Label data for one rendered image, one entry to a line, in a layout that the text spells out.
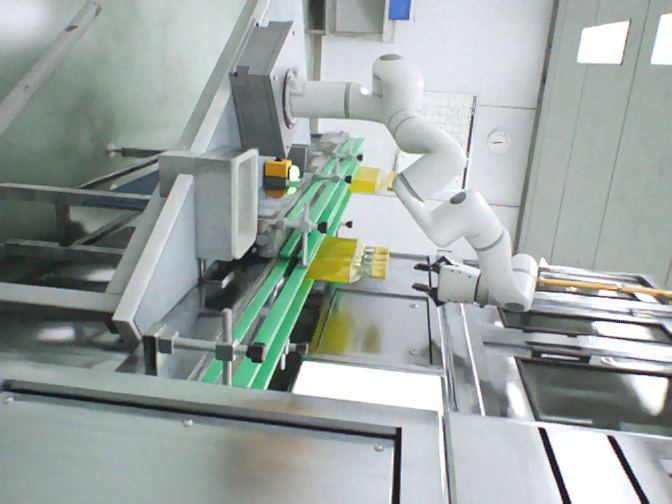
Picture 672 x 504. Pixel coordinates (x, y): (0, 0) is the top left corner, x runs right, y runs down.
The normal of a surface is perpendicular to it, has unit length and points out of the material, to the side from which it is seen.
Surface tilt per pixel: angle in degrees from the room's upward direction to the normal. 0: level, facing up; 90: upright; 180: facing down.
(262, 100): 90
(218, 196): 90
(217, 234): 90
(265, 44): 90
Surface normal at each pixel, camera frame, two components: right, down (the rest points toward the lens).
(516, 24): -0.12, 0.31
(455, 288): -0.41, 0.29
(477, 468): 0.06, -0.95
